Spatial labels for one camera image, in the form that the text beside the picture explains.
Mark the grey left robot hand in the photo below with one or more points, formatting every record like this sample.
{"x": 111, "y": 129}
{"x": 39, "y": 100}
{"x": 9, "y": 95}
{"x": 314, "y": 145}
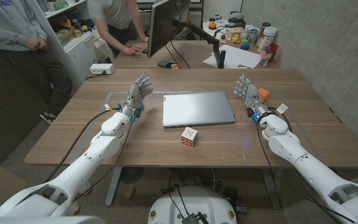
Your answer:
{"x": 134, "y": 95}

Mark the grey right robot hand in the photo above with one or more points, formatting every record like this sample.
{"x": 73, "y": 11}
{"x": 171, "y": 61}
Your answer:
{"x": 251, "y": 95}

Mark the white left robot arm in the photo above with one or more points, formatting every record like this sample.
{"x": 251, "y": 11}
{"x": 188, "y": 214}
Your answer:
{"x": 73, "y": 174}

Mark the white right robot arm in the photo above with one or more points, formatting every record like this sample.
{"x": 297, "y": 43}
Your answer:
{"x": 315, "y": 168}

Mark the orange cube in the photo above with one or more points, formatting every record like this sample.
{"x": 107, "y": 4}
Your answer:
{"x": 263, "y": 93}

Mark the small colourful puzzle cube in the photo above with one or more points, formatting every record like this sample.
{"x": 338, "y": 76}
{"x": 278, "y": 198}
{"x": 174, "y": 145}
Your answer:
{"x": 174, "y": 66}

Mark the silver closed laptop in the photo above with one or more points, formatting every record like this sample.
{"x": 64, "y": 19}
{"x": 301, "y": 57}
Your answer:
{"x": 197, "y": 108}

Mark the Rubik's cube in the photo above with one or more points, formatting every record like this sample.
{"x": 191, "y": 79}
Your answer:
{"x": 189, "y": 136}

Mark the white power strip box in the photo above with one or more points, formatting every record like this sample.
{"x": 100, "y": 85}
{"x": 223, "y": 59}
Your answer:
{"x": 102, "y": 68}

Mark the white paper sheets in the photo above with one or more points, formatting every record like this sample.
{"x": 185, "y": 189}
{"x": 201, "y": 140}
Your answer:
{"x": 233, "y": 56}

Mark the red plastic cup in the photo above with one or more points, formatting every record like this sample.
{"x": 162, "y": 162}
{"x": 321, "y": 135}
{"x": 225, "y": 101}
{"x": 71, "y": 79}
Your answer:
{"x": 272, "y": 51}

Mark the yellow rubber duck toy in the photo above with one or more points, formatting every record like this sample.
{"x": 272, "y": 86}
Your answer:
{"x": 235, "y": 38}

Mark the small wooden box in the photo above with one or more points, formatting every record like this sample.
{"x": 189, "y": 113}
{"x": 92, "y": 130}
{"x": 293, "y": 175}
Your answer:
{"x": 233, "y": 32}

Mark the tall canister with black lid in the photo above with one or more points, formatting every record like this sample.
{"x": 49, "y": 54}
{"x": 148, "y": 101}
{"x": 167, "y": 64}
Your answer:
{"x": 262, "y": 30}

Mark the person in white t-shirt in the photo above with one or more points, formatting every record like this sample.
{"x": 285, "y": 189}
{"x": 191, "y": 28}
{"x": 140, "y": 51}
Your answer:
{"x": 117, "y": 21}

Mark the black computer monitor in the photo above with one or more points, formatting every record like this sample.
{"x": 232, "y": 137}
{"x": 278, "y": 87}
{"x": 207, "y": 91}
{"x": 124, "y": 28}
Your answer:
{"x": 166, "y": 23}

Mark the round black floor fan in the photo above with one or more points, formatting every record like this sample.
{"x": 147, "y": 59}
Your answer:
{"x": 131, "y": 175}

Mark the white shelf cabinet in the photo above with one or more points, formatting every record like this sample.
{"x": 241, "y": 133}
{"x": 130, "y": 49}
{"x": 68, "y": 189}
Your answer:
{"x": 70, "y": 34}

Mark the white robot torso base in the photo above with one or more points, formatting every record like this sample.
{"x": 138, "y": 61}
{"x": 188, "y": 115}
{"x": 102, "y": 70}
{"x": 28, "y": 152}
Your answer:
{"x": 194, "y": 207}

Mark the person in grey hoodie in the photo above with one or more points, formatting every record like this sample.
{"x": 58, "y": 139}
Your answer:
{"x": 17, "y": 46}

